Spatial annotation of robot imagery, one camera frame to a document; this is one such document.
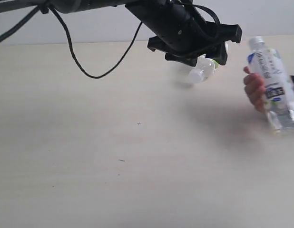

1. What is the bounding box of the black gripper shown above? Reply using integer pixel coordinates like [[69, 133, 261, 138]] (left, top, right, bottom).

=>
[[147, 24, 242, 67]]

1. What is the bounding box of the lime label clear bottle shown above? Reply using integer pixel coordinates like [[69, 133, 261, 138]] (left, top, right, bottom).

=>
[[188, 54, 220, 84]]

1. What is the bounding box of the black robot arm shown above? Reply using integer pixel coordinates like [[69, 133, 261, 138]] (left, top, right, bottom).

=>
[[0, 0, 242, 61]]

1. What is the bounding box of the person's open hand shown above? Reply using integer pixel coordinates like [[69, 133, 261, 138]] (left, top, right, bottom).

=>
[[243, 66, 265, 114]]

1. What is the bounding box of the clear bottle white blue label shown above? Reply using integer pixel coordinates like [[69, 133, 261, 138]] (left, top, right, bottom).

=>
[[247, 37, 294, 132]]

